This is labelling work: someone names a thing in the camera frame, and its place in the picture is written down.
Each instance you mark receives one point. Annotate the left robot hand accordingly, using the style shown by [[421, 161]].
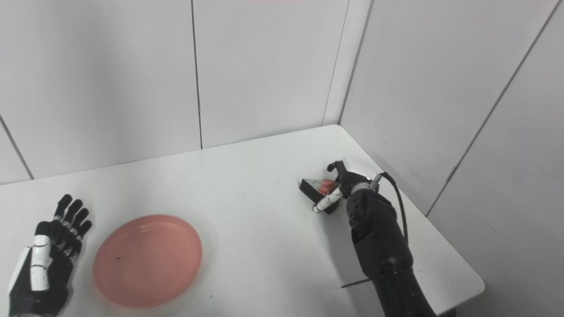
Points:
[[46, 259]]

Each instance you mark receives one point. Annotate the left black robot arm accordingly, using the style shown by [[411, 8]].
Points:
[[17, 315]]

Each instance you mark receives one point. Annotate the pink plate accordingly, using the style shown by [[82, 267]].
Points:
[[147, 260]]

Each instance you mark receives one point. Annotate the chocolate cake slice with fruit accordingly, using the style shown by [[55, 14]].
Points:
[[319, 189]]

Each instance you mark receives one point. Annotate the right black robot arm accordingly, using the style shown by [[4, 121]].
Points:
[[383, 251]]

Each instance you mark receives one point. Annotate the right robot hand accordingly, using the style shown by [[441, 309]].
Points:
[[341, 182]]

